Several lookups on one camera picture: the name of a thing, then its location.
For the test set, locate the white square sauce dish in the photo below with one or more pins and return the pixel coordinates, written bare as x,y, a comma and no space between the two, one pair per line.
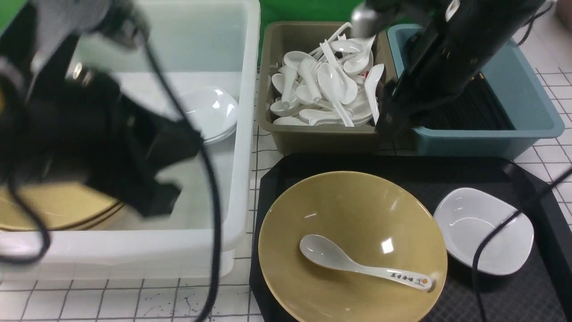
467,215

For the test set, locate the pile of black chopsticks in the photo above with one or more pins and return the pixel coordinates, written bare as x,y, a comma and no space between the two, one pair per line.
476,109

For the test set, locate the green backdrop cloth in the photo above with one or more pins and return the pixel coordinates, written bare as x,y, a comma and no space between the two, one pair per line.
271,11

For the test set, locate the white spoon left side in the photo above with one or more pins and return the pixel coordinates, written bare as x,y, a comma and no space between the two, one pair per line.
288,93

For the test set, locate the white spoon right side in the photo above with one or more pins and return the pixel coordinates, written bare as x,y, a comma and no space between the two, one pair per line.
373,78

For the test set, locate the top yellow bowl in tub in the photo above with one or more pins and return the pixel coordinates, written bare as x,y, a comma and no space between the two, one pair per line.
71,206

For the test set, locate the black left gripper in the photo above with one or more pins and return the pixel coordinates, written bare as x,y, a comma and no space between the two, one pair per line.
95,135

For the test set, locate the top white dish in tub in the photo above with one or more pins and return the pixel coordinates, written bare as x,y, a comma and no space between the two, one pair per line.
212,111

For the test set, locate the white printed soup spoon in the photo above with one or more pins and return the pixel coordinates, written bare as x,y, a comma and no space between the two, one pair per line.
325,253

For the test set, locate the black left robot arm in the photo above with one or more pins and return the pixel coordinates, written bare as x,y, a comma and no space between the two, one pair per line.
54,28

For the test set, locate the white spoon upright top right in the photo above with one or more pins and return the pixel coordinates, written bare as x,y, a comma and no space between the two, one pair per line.
357,64

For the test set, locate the white spoon long handle centre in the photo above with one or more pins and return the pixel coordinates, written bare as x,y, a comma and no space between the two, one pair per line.
338,88

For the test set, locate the blue plastic chopstick bin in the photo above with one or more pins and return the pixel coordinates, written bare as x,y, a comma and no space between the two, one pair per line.
526,104

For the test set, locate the large white plastic tub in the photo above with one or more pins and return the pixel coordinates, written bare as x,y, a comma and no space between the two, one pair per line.
200,43

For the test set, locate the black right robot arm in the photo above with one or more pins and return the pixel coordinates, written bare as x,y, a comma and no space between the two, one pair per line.
458,38

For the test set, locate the yellow noodle bowl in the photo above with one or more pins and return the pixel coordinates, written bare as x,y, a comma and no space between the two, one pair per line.
378,224

